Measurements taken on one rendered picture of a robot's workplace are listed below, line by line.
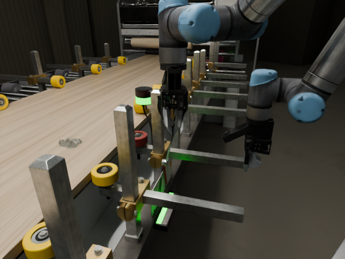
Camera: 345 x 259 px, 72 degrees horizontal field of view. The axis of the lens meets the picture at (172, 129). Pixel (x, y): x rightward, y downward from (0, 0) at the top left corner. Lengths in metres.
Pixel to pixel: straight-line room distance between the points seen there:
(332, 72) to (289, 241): 1.41
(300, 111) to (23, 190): 0.74
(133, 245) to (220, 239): 1.03
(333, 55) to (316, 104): 0.11
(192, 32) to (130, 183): 0.41
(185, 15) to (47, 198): 0.41
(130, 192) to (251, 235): 1.28
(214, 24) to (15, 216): 0.62
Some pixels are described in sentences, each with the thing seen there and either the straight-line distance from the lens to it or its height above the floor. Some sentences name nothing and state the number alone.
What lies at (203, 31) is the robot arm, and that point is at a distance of 0.52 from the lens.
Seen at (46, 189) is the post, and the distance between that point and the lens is 0.41.
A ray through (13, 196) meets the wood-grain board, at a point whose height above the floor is 0.90.
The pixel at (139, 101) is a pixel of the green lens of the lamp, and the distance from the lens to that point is 0.82.
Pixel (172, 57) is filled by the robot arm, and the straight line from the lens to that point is 0.62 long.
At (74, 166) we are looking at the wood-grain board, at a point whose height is 0.90.
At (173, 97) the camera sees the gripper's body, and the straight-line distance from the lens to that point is 0.64.
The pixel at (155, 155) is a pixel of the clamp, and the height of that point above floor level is 0.87.
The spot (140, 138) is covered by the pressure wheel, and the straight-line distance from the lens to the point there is 0.92.
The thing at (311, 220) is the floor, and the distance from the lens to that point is 2.11.
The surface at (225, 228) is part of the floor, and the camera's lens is 1.83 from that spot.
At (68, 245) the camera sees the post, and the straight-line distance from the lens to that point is 0.47.
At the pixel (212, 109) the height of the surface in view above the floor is 0.96.
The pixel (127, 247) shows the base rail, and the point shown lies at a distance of 0.81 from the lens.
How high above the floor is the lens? 1.32
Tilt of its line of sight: 25 degrees down
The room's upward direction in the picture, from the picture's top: straight up
